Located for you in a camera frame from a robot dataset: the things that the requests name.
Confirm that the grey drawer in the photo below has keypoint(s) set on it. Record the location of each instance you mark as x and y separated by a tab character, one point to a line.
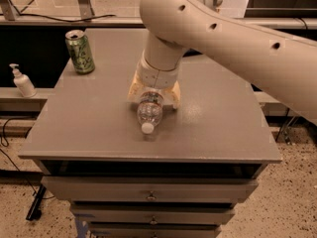
120	230
198	190
152	214

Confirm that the black floor bracket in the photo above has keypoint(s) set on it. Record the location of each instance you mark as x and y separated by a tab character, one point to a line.
34	212

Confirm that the middle grey drawer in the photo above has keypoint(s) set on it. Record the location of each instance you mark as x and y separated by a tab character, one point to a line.
152	214

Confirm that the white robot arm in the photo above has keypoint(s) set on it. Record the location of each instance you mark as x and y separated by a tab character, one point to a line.
282	65

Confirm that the white pump lotion bottle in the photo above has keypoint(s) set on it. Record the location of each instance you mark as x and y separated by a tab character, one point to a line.
22	82

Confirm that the bottom grey drawer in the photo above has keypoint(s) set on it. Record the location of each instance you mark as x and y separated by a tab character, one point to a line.
120	230

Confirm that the grey drawer cabinet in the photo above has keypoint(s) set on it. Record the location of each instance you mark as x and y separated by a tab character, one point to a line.
88	128

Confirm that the top grey drawer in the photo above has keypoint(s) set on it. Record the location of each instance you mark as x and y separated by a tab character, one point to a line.
198	190

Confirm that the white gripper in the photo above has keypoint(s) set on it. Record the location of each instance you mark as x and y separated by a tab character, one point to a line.
158	77

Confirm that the grey metal rail frame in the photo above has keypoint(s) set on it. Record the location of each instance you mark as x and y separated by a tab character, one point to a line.
81	11

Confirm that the green soda can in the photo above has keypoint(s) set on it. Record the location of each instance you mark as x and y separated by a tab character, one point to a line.
79	50

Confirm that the clear plastic water bottle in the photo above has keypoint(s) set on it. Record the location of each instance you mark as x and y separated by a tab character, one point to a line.
149	112

